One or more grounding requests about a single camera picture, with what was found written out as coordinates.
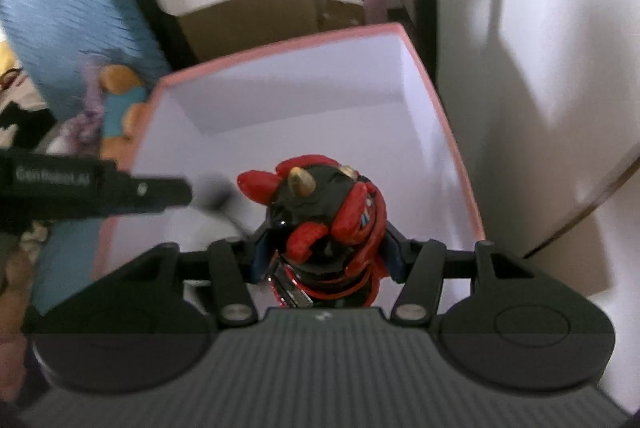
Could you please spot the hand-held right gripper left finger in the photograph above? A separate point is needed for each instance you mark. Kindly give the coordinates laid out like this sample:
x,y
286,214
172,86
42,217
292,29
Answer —
x,y
260,258

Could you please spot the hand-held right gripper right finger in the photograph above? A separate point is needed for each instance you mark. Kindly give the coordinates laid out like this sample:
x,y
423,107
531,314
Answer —
x,y
394,260

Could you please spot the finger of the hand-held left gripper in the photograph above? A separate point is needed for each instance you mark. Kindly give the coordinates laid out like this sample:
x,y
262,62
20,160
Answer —
x,y
160,194

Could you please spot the red black horned figurine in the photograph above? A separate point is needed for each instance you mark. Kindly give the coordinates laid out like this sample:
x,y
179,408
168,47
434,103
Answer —
x,y
320,208

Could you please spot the orange teal plush toy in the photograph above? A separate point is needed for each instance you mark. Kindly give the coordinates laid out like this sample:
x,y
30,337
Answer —
x,y
120,81

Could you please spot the pink cardboard box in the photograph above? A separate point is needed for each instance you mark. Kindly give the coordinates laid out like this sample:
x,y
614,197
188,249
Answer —
x,y
310,108

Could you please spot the purple plush toy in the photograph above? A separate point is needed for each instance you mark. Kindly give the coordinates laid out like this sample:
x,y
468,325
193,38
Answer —
x,y
92,118

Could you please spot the printed cloth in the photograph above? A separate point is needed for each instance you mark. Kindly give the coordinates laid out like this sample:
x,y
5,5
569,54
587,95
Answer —
x,y
20,108

